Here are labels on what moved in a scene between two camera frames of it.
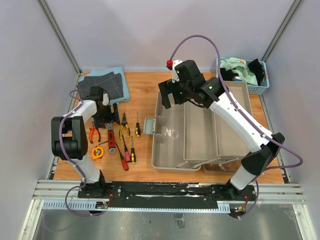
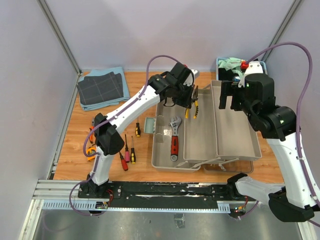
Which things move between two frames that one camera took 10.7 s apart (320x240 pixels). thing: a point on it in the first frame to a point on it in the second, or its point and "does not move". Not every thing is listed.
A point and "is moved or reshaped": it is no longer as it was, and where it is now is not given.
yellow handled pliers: [124, 123] to [194, 99]
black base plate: [160, 194] does not move
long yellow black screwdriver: [132, 154] does not move
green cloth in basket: [235, 64] does not move
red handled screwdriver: [125, 166] does not move
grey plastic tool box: [188, 136] does not move
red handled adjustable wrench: [111, 138] is moved or reshaped
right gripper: [166, 87] to [228, 89]
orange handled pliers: [93, 127] does not move
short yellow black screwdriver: [137, 131] does not move
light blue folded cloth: [116, 70] does not move
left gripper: [112, 117] to [187, 102]
